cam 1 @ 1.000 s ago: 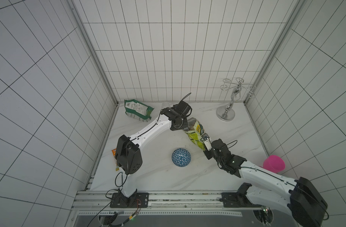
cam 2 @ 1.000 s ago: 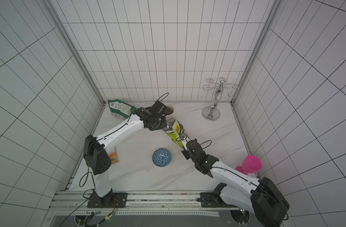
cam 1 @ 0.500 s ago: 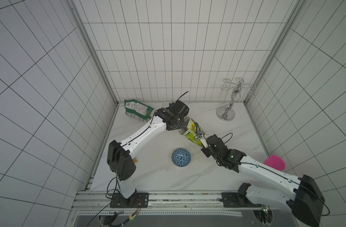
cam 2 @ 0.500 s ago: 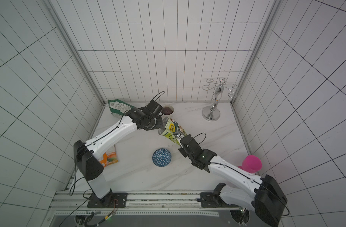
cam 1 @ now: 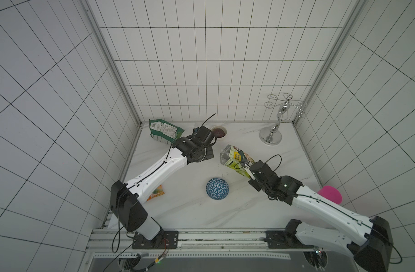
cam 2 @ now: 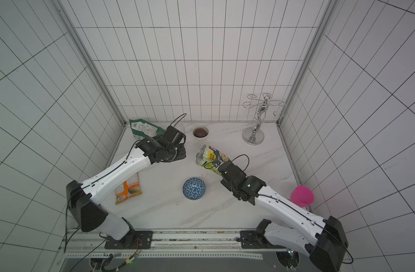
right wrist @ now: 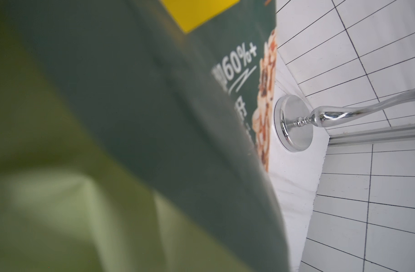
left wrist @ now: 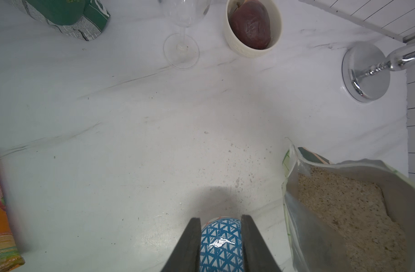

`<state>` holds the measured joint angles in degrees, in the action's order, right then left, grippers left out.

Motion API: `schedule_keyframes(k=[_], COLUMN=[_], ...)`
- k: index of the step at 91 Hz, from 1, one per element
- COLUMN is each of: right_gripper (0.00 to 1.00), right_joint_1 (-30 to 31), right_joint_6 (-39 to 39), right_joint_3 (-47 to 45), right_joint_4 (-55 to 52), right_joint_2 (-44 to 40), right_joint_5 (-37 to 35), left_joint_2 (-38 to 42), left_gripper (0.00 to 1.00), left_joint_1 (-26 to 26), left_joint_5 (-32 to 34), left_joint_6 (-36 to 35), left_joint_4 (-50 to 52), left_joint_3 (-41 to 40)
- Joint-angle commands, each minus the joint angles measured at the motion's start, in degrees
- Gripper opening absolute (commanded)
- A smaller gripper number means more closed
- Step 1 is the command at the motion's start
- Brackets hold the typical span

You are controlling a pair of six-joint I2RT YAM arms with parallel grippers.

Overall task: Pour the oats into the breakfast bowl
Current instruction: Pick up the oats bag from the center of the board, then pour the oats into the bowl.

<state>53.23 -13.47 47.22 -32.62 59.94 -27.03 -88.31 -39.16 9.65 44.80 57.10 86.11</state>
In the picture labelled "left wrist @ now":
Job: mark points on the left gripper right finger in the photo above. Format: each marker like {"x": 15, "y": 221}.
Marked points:
{"x": 256, "y": 254}

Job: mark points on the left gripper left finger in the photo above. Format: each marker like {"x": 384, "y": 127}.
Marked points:
{"x": 186, "y": 255}

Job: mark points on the blue patterned breakfast bowl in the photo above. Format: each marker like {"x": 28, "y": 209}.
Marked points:
{"x": 221, "y": 246}

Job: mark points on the green Quaker oats bag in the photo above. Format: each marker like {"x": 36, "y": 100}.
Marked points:
{"x": 353, "y": 216}

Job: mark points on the white bowl with red fruit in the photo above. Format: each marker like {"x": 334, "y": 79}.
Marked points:
{"x": 252, "y": 28}

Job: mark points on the clear wine glass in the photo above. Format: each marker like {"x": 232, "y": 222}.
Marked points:
{"x": 181, "y": 50}

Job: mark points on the chrome glass holder stand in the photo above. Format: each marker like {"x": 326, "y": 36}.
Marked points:
{"x": 366, "y": 70}

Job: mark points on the green white snack bag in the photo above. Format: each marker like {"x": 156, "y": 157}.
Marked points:
{"x": 81, "y": 19}

